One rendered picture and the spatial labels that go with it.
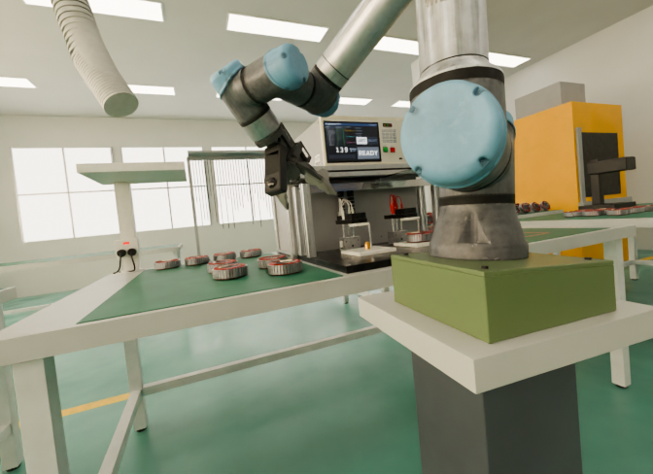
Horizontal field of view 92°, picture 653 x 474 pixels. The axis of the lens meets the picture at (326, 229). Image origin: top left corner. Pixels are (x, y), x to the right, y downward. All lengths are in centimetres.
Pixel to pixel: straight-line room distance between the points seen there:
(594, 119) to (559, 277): 459
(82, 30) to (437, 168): 196
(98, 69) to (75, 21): 27
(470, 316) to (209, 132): 748
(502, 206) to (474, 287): 17
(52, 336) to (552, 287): 86
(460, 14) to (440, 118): 13
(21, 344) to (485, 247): 84
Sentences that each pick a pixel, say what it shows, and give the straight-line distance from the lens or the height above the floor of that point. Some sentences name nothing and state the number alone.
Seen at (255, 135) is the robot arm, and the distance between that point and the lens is 72.
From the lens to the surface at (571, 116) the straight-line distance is 471.
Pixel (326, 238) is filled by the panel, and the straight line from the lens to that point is 139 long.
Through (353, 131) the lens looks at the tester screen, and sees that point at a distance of 137.
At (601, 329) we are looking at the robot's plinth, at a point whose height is 74.
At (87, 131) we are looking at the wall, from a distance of 792.
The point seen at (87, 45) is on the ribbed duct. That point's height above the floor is 185.
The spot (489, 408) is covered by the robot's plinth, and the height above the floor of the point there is 63.
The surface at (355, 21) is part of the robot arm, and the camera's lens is 72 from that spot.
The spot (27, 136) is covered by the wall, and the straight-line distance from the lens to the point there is 814.
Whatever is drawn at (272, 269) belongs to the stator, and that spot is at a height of 77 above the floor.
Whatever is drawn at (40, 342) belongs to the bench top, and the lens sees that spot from 85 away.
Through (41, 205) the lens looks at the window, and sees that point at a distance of 790.
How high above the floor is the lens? 92
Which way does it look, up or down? 2 degrees down
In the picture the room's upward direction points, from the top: 6 degrees counter-clockwise
